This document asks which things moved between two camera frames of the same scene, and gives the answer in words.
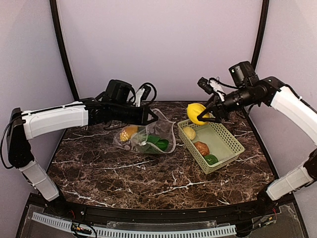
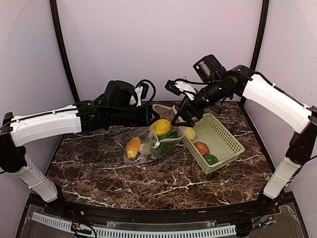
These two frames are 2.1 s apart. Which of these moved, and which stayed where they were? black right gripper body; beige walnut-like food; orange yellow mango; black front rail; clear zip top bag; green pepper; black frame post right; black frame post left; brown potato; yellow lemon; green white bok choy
Moved: green white bok choy; yellow lemon; clear zip top bag; black right gripper body; orange yellow mango
Stayed: black frame post left; black frame post right; beige walnut-like food; brown potato; black front rail; green pepper
